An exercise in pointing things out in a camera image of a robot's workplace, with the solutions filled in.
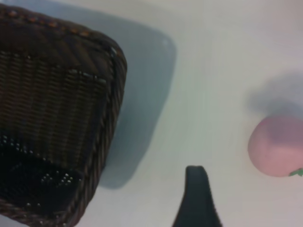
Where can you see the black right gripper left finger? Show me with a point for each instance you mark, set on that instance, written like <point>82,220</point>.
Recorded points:
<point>188,203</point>

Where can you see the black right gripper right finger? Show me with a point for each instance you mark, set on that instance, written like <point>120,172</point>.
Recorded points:
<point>206,205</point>

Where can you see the pink peach with green leaf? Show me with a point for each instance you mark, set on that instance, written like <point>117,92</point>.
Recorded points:
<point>274,146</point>

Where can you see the dark brown woven basket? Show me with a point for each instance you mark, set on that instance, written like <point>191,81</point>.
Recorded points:
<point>54,99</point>

